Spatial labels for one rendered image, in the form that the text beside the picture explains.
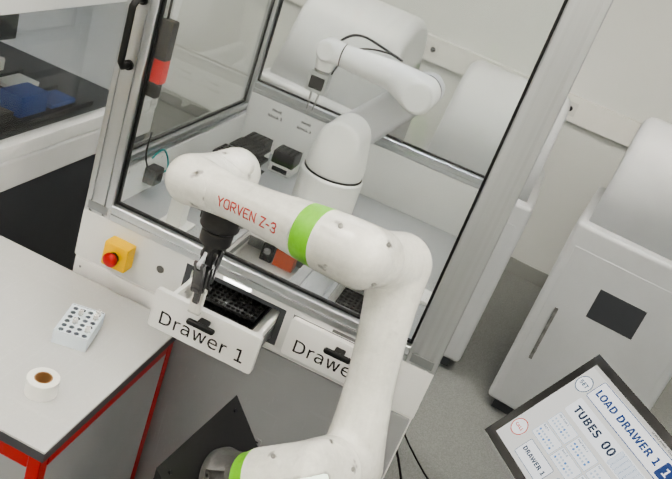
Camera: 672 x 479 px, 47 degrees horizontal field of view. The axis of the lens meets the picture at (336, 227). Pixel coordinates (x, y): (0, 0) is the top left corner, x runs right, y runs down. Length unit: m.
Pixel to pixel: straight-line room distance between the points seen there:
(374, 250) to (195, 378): 1.02
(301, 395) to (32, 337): 0.69
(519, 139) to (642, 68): 3.11
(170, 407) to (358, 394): 0.92
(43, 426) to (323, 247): 0.75
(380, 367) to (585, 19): 0.80
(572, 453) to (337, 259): 0.70
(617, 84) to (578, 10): 3.15
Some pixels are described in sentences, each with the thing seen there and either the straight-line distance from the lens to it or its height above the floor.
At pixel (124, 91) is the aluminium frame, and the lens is 2.00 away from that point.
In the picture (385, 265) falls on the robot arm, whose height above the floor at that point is 1.39.
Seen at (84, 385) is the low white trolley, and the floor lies 0.76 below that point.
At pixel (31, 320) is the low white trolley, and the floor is 0.76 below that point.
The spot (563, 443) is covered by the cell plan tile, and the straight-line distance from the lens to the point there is 1.75.
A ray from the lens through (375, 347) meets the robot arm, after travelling 1.48.
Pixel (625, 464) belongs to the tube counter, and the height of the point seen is 1.12.
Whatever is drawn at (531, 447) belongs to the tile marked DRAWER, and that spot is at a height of 1.01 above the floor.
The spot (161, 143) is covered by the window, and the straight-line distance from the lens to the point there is 2.00.
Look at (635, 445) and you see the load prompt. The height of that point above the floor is 1.15.
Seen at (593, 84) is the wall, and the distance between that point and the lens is 4.80.
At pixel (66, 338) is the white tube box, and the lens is 1.95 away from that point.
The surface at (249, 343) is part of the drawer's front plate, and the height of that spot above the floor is 0.90.
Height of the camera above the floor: 1.97
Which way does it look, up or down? 25 degrees down
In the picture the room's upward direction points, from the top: 20 degrees clockwise
